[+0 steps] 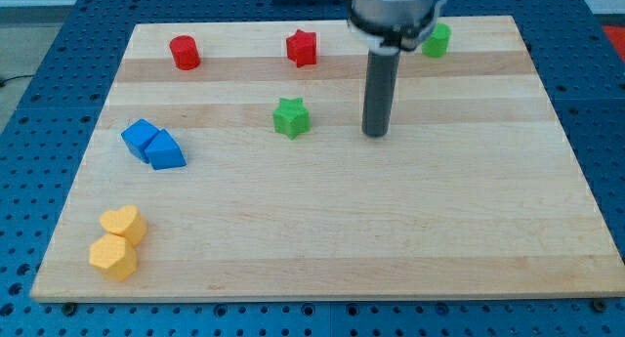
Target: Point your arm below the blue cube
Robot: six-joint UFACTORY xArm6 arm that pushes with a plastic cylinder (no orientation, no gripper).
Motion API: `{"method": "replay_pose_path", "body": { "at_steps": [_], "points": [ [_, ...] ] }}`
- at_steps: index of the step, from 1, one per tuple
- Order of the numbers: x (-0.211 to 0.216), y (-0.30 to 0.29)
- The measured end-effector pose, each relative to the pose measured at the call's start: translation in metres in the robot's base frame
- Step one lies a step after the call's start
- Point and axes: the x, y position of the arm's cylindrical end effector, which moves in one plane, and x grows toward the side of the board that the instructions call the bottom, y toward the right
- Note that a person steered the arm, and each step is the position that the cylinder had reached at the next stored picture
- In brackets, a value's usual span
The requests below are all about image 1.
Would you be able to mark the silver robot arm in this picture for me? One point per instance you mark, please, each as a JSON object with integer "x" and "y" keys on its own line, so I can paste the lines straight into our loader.
{"x": 391, "y": 26}

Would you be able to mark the blue cube block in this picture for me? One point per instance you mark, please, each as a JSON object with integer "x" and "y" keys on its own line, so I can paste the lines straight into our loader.
{"x": 138, "y": 136}

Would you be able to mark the green star block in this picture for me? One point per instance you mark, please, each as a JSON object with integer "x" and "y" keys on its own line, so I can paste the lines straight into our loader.
{"x": 291, "y": 118}

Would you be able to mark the light wooden board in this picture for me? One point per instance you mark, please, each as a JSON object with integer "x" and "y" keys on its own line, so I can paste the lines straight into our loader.
{"x": 474, "y": 193}

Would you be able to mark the red star block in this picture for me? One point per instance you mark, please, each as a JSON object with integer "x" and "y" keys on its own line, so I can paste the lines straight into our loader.
{"x": 301, "y": 48}

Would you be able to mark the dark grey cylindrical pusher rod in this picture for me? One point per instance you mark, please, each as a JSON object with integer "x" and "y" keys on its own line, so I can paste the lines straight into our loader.
{"x": 379, "y": 93}

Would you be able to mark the blue triangular prism block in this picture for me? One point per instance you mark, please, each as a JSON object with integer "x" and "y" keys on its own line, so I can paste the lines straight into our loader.
{"x": 163, "y": 152}

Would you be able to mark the green cylinder block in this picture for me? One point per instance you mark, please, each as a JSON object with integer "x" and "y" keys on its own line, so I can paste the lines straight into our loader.
{"x": 436, "y": 45}

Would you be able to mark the red cylinder block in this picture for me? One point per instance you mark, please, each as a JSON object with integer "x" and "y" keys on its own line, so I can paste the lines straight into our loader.
{"x": 184, "y": 52}

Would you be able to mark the yellow heart block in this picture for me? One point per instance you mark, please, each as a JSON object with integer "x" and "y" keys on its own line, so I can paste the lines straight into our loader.
{"x": 127, "y": 221}

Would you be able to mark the yellow hexagon block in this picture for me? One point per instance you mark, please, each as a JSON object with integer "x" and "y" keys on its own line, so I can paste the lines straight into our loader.
{"x": 113, "y": 257}

